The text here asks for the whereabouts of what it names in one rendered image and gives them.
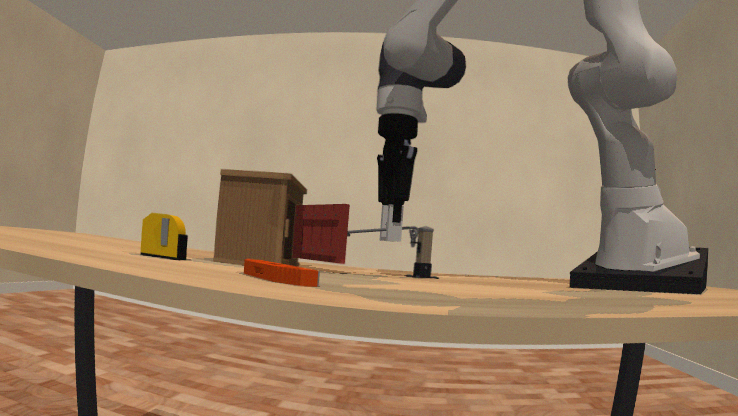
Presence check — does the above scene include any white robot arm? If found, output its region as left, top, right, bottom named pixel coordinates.
left=376, top=0, right=700, bottom=272

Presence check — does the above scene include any yellow tape measure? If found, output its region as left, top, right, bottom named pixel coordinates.
left=140, top=213, right=188, bottom=261

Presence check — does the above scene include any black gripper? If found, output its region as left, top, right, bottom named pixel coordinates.
left=377, top=113, right=418, bottom=242

